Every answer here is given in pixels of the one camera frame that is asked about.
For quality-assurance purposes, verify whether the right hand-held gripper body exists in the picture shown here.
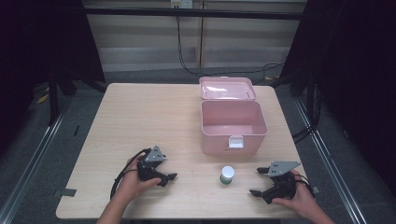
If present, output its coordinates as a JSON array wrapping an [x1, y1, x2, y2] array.
[[261, 161, 302, 205]]

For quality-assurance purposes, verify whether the black curtain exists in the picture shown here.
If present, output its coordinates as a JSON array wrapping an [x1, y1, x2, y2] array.
[[279, 0, 396, 195], [0, 0, 106, 157]]

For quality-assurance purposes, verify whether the person's left hand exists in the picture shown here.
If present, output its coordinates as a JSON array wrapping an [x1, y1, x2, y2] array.
[[118, 154, 163, 203]]

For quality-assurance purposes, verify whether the black floor cable bundle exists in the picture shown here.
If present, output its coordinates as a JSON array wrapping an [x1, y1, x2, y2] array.
[[291, 83, 323, 145]]

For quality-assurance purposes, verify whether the black metal stand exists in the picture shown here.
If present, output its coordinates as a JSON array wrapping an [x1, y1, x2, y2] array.
[[47, 69, 78, 127]]

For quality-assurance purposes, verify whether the person's right hand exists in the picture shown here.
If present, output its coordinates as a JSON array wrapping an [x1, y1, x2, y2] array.
[[272, 170, 316, 219]]

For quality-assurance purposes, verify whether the black wall cable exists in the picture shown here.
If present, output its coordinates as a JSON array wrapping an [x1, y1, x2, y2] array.
[[176, 15, 286, 79]]

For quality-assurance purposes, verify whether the right hand-held gripper cable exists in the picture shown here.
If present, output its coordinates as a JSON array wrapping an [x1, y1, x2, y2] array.
[[293, 174, 315, 197]]

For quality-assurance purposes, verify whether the white wall socket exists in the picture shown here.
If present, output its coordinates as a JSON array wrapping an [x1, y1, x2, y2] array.
[[170, 0, 194, 9]]

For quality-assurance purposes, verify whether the metal floor rail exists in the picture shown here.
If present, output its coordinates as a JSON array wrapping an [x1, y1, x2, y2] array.
[[0, 96, 74, 224], [293, 98, 366, 224]]

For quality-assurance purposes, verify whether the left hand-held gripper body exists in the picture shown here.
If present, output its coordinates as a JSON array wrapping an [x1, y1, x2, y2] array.
[[136, 145, 167, 182]]

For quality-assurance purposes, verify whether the yellow floor tape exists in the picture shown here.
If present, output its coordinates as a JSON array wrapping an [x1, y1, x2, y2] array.
[[35, 92, 50, 105]]

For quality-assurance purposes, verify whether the pink plastic storage box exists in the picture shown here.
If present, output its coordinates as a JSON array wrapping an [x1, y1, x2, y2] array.
[[198, 76, 269, 157]]

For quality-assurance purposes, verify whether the black horizontal frame bar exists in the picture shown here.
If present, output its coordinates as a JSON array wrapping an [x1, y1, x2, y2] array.
[[83, 7, 304, 21]]

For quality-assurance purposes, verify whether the small white-capped green bottle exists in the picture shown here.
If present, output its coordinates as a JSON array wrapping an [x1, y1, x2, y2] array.
[[219, 165, 236, 186]]

